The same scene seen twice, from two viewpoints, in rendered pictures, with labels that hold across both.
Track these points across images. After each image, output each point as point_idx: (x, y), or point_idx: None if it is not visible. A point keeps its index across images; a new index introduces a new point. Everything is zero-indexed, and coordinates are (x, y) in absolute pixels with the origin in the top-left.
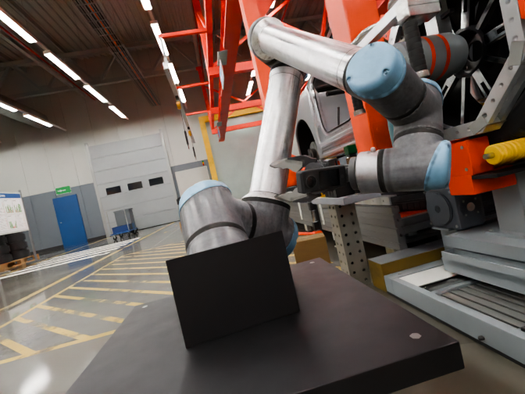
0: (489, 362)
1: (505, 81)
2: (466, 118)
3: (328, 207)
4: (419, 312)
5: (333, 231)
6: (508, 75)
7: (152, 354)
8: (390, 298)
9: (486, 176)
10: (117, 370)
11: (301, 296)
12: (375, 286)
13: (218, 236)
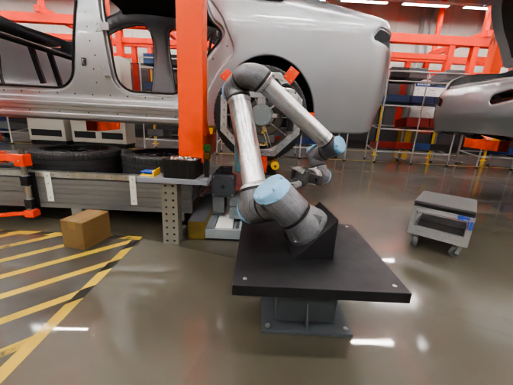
0: None
1: (289, 140)
2: None
3: (162, 186)
4: (237, 241)
5: (163, 204)
6: (291, 138)
7: (333, 268)
8: (211, 241)
9: (272, 174)
10: (343, 276)
11: None
12: (190, 238)
13: (315, 207)
